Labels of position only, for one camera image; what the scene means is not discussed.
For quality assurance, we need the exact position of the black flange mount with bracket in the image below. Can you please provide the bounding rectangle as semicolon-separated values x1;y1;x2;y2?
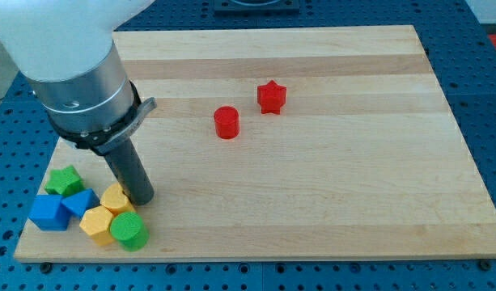
49;81;157;156

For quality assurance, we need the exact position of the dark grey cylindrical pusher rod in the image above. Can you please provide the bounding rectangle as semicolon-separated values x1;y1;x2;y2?
104;139;155;205

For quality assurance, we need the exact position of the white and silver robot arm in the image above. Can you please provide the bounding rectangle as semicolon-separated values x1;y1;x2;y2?
0;0;156;205

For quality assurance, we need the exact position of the yellow heart block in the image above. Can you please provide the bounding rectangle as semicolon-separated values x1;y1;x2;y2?
100;183;136;216

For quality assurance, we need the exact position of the green cylinder block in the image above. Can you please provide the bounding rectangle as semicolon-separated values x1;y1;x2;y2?
110;212;150;251

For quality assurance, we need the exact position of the green star block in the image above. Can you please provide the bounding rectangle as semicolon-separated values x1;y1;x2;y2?
44;165;85;197

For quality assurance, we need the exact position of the yellow hexagon block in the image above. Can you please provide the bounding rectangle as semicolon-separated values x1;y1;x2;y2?
79;205;115;246

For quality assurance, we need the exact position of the blue triangle block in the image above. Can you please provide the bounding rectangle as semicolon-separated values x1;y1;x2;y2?
61;188;100;219

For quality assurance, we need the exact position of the blue cube block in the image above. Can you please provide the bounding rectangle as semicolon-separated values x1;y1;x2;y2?
28;194;71;231

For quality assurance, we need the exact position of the red cylinder block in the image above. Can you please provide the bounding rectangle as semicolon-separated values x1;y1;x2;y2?
214;106;240;139

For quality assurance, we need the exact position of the red star block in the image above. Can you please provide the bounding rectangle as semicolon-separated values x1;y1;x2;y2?
257;80;286;115

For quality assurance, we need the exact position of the light wooden board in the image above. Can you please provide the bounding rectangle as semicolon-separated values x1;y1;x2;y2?
15;25;496;263

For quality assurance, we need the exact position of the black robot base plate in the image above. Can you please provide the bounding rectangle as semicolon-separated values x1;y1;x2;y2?
211;0;300;15

